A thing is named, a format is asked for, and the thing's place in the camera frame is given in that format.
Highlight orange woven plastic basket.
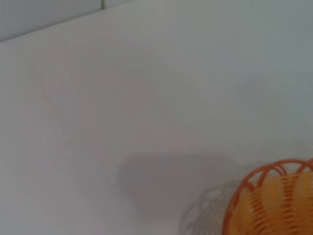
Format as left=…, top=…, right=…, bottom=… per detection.
left=222, top=158, right=313, bottom=235

